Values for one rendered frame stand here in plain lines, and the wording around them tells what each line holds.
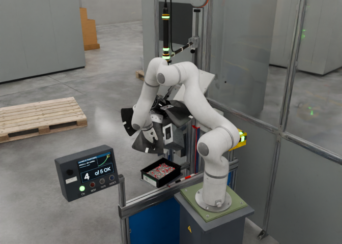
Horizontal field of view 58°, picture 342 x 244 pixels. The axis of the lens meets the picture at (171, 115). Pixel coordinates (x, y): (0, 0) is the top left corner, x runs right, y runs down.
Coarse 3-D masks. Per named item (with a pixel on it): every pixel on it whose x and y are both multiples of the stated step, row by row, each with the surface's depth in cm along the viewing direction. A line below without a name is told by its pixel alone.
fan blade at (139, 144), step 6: (156, 126) 213; (162, 126) 214; (156, 132) 211; (162, 132) 212; (138, 138) 210; (144, 138) 209; (162, 138) 210; (132, 144) 210; (138, 144) 209; (144, 144) 208; (156, 144) 207; (162, 144) 208; (138, 150) 207; (144, 150) 206; (150, 150) 206; (156, 150) 205; (162, 150) 205
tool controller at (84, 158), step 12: (72, 156) 146; (84, 156) 144; (96, 156) 146; (108, 156) 150; (60, 168) 138; (72, 168) 141; (84, 168) 144; (96, 168) 147; (108, 168) 150; (60, 180) 145; (72, 180) 141; (96, 180) 147; (108, 180) 151; (72, 192) 142; (84, 192) 145
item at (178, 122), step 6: (168, 108) 209; (174, 108) 208; (180, 108) 208; (186, 108) 206; (168, 114) 202; (174, 114) 201; (180, 114) 199; (186, 114) 198; (174, 120) 196; (180, 120) 194; (186, 120) 193; (180, 126) 191
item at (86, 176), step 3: (87, 171) 144; (90, 171) 145; (81, 174) 143; (84, 174) 144; (87, 174) 145; (90, 174) 145; (81, 177) 143; (84, 177) 144; (87, 177) 145; (90, 177) 145; (84, 180) 144; (87, 180) 145
